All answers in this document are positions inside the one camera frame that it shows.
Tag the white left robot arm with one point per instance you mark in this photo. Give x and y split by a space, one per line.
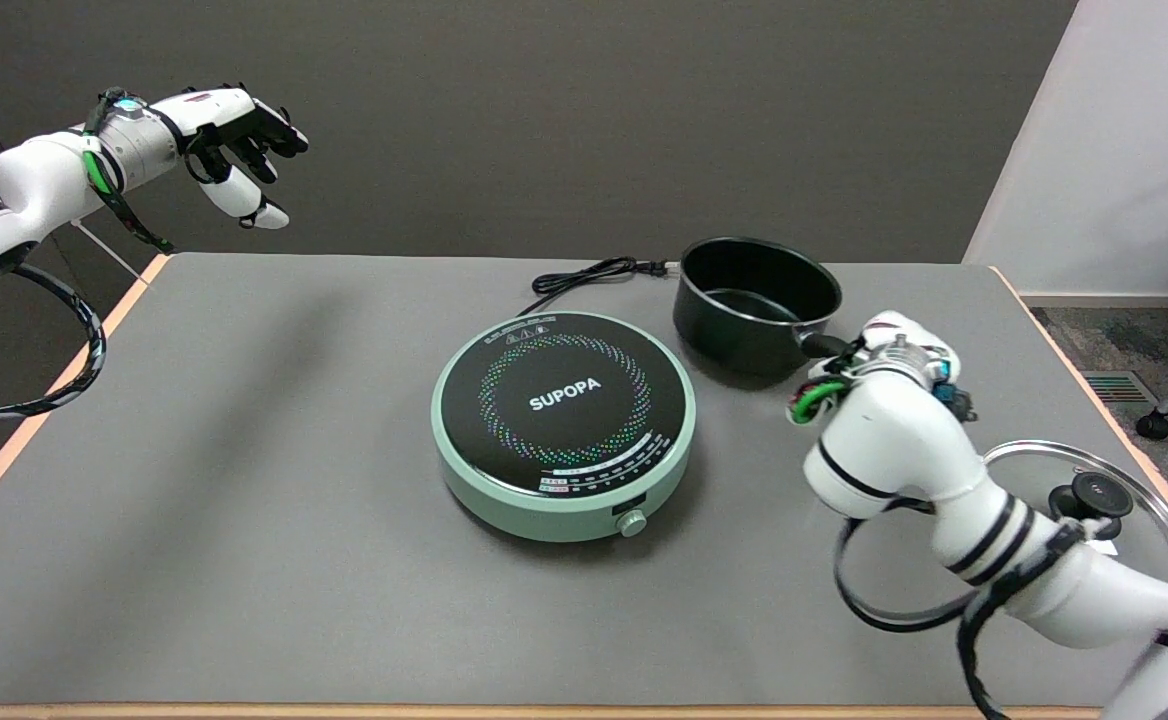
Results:
39 185

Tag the grey table mat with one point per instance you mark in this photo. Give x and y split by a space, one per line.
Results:
244 500

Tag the green round induction cooker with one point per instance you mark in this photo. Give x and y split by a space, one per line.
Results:
564 440

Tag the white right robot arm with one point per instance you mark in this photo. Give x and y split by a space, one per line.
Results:
894 440

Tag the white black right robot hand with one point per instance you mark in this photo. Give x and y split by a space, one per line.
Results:
894 335

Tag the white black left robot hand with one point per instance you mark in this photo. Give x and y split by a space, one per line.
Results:
234 110

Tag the glass lid with black knob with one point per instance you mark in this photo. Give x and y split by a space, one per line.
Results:
1149 530

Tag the metal floor vent grille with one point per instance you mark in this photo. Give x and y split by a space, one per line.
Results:
1119 388

